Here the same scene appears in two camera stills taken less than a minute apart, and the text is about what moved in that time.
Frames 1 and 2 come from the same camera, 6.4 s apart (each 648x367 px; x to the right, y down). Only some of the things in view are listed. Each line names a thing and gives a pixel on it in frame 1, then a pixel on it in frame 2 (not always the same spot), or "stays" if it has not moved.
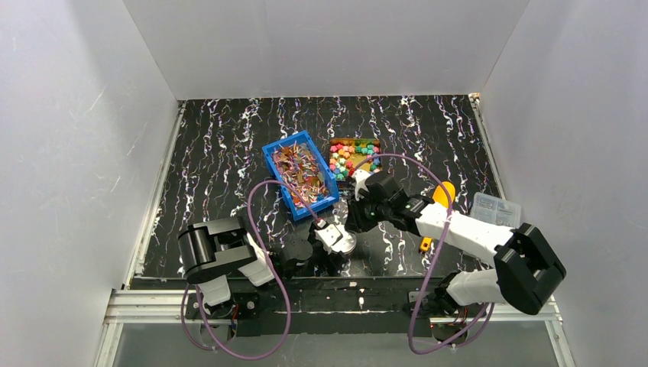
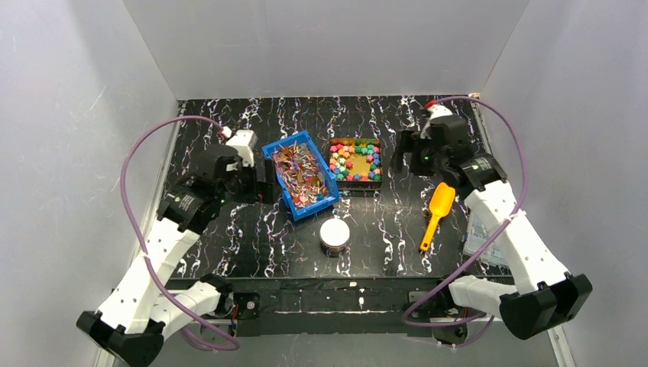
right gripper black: (361, 215) to (409, 156)
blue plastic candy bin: (296, 160) stays
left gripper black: (314, 248) to (257, 183)
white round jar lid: (347, 243) to (335, 232)
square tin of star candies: (346, 153) stays
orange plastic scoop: (439, 196) stays
